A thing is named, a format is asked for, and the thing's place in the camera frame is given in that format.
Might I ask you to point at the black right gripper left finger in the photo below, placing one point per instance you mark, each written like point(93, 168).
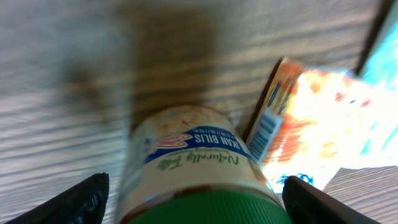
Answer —
point(84, 203)

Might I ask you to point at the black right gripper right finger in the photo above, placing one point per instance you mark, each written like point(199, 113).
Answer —
point(306, 204)

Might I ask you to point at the orange snack packet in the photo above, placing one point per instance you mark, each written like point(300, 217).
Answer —
point(316, 120)

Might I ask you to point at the green lid seasoning jar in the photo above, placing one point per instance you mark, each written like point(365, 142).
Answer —
point(187, 164)

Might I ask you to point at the teal tissue packet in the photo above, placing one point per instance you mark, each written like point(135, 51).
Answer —
point(380, 67)

